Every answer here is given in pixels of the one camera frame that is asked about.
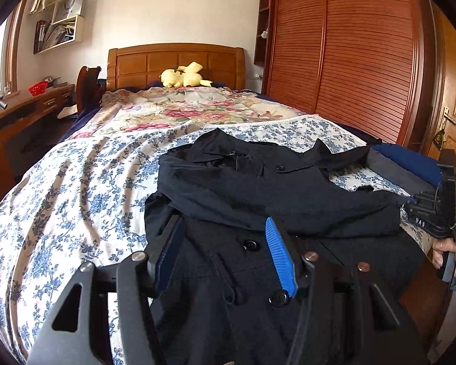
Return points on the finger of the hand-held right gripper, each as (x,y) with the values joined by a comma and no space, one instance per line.
(411,200)

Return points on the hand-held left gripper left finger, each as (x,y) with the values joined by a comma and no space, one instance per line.
(171,253)

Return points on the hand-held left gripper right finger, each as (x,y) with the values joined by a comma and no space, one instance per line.
(279,253)

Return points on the black coat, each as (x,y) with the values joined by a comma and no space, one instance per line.
(250,197)

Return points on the person's right hand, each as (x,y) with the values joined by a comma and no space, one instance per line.
(437,256)

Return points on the blue floral blanket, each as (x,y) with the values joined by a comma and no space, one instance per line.
(79,197)

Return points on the pink floral quilt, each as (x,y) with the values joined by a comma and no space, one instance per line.
(174,114)

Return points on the wooden slatted wardrobe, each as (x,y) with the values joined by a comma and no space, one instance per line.
(345,45)

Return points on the white paper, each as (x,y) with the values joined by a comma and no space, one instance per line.
(66,113)

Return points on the yellow plush toy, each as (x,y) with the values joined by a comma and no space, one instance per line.
(174,78)

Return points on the wooden chair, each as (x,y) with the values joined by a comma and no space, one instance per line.
(84,87)

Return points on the wooden bed headboard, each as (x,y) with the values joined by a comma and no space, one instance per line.
(144,64)

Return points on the wooden corner shelf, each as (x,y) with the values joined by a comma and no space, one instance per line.
(262,51)

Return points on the red basket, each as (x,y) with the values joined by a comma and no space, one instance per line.
(38,89)

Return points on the small white figurine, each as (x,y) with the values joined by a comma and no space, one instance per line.
(265,34)

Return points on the row of binders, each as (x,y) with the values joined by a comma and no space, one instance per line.
(40,36)

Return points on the white wall shelf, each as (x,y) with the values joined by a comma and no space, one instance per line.
(72,34)

